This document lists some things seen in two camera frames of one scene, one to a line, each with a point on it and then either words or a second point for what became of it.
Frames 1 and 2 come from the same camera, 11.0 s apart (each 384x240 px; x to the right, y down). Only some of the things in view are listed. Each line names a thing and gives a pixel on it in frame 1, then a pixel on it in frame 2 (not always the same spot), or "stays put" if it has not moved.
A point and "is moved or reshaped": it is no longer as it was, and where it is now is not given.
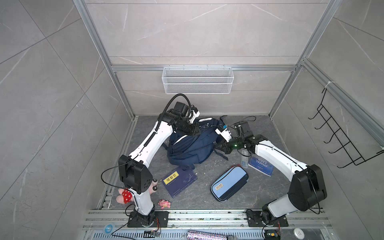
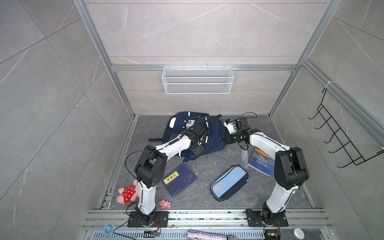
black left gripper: (193, 130) → (199, 150)
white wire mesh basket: (197, 80) stays put
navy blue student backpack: (187, 150) is moved or reshaped
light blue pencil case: (229, 183) stays put
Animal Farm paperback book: (261, 165) stays put
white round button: (299, 233) stays put
